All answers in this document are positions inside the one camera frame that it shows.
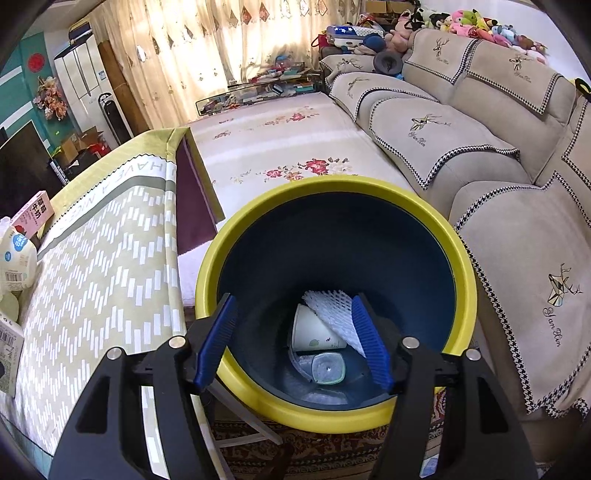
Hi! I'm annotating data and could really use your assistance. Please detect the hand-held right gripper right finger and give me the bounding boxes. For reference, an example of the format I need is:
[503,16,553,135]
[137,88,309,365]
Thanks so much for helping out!
[351,294,541,480]

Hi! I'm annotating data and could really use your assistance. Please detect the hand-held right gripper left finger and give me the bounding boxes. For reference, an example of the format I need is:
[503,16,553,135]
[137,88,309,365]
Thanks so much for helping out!
[48,293,241,480]

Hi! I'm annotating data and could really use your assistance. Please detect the yellow rimmed dark blue bin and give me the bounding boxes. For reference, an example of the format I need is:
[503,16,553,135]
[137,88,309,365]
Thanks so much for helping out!
[195,175,478,433]

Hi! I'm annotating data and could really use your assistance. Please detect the clear plastic cup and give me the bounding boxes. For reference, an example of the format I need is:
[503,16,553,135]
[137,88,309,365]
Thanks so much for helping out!
[310,353,347,385]

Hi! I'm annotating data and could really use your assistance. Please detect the white paper cup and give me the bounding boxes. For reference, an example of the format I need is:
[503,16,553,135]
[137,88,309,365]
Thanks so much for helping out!
[290,304,348,352]

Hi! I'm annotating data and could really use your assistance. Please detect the white foam fruit net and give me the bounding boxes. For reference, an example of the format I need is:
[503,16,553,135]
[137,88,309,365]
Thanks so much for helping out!
[302,289,370,358]

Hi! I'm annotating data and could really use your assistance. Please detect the white table leg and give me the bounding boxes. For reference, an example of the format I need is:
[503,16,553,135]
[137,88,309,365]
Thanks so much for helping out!
[203,383,284,446]

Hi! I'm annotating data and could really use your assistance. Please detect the dark red patterned carpet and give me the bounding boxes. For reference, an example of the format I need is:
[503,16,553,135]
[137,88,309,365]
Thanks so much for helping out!
[210,388,448,480]

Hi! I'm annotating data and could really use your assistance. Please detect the green patterned tablecloth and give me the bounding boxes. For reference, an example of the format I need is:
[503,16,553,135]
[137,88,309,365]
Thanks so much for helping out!
[0,127,227,467]

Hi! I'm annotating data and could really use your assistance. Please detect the white barcode box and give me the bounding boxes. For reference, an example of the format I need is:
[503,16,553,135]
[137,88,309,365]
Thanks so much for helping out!
[0,314,25,398]

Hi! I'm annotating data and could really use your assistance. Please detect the white plastic bottle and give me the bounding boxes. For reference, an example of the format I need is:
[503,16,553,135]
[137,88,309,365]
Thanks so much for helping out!
[0,217,38,294]

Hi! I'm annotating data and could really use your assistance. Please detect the pink milk carton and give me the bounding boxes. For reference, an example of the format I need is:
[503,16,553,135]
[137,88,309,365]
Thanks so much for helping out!
[11,191,55,241]

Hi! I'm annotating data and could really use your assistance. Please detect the beige sofa with deer covers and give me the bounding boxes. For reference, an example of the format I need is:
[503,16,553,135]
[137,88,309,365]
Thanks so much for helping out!
[318,28,591,462]

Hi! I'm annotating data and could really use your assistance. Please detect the cardboard boxes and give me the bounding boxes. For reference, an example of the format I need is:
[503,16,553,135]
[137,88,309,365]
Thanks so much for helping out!
[60,127,112,171]

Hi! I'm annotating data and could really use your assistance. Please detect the black tower fan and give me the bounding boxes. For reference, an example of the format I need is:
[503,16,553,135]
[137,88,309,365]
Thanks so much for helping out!
[99,92,134,144]

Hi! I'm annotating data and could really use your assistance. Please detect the cluttered glass coffee table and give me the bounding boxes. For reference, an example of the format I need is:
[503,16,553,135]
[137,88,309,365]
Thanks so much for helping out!
[195,76,324,116]

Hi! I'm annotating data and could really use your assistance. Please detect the black television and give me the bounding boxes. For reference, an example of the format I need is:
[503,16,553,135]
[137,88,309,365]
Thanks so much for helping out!
[0,120,63,220]

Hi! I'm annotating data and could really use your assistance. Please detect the artificial flower bouquet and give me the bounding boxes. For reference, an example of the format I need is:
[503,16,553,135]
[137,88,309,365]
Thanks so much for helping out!
[34,76,70,121]

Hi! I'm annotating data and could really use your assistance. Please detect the cream embroidered curtain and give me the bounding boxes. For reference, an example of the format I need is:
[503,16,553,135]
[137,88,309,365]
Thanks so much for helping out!
[88,0,370,134]

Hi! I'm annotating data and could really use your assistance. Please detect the white cabinet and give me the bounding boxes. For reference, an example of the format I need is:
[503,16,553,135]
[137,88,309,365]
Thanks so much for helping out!
[53,34,109,134]

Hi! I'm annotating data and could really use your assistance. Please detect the blue star pillow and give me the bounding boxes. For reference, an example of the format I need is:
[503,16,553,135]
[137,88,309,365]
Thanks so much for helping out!
[325,25,384,49]

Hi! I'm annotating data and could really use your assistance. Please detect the pile of plush toys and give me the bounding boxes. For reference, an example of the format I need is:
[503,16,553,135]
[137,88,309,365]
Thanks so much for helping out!
[388,4,550,65]

